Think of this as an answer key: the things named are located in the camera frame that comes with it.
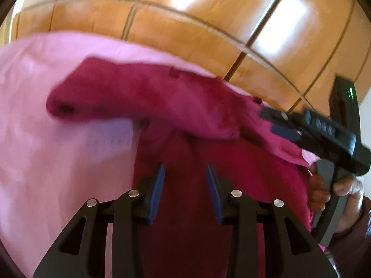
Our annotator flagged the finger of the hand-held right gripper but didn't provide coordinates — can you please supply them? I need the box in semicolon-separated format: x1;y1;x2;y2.
269;123;303;141
259;106;305;125

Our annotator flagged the wooden wardrobe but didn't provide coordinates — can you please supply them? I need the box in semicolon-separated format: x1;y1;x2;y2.
0;0;371;122

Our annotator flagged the pink bedspread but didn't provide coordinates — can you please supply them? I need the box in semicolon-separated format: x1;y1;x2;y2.
0;30;326;278

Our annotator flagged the person's right hand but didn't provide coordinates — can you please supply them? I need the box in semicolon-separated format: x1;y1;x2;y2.
307;164;364;234

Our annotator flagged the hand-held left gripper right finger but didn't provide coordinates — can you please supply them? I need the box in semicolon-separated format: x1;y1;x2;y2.
205;163;339;278

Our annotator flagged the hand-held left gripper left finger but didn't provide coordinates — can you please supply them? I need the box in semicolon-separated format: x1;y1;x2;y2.
32;163;166;278

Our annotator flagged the person's right forearm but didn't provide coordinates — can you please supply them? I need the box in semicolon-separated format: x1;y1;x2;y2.
325;197;371;278

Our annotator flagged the dark red cloth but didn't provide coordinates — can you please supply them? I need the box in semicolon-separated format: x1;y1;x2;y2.
46;56;322;278

